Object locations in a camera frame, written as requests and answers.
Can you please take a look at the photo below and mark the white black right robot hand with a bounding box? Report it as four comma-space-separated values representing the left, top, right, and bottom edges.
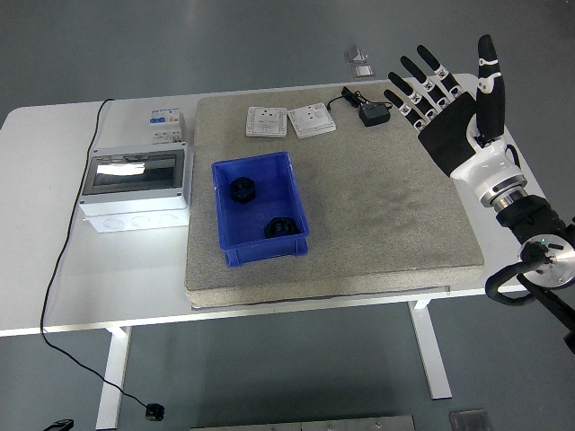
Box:
383, 33, 529, 207

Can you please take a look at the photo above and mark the large black hex nut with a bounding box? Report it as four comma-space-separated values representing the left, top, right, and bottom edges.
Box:
263, 215, 301, 240

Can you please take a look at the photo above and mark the small black hex nut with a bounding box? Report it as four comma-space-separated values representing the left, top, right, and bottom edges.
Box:
229, 176, 259, 207

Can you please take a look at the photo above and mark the blue plastic box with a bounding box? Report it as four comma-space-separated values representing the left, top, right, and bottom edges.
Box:
210, 151, 312, 268

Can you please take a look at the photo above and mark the grey distribution box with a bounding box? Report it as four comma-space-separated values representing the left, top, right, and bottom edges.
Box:
77, 142, 194, 234

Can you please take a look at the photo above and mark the white table leg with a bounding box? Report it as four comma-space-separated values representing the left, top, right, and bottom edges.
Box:
407, 299, 454, 401
95, 326, 133, 431

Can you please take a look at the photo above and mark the black power adapter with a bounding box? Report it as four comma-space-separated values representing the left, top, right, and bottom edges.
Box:
358, 102, 391, 128

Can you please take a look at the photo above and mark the grey-brown foam mat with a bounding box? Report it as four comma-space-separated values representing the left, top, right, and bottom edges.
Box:
183, 80, 486, 310

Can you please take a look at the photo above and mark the white socket panel grid back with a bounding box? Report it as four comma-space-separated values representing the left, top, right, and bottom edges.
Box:
244, 106, 288, 138

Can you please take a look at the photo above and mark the grey metal plate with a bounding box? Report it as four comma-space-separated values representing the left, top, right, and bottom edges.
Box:
189, 414, 417, 431

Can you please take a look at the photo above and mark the white circuit breaker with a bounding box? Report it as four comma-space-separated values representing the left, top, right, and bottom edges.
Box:
146, 109, 187, 145

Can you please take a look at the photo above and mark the dark grey floor plate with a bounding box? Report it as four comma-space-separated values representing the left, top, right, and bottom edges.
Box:
448, 408, 490, 431

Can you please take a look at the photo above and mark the long black power cable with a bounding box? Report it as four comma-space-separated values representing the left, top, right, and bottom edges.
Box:
39, 97, 166, 422

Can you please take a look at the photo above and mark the black adapter cord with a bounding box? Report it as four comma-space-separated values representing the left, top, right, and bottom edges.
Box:
326, 85, 394, 113

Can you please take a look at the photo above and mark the white wall socket panel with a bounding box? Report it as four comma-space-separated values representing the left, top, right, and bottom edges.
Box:
287, 101, 337, 140

